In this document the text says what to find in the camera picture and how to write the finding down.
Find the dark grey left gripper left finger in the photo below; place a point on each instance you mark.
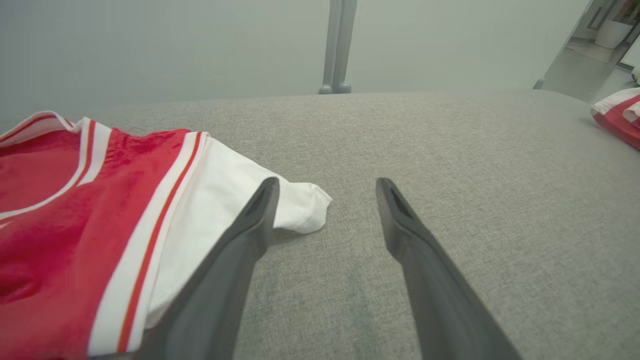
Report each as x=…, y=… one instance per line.
x=220, y=290

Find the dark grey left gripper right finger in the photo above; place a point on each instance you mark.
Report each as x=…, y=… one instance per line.
x=435, y=290

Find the red white basketball jersey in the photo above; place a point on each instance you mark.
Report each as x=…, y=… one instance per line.
x=75, y=225

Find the folded red white garment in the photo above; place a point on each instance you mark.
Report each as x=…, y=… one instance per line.
x=620, y=117

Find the grey metal partition post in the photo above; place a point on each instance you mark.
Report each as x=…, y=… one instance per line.
x=339, y=45

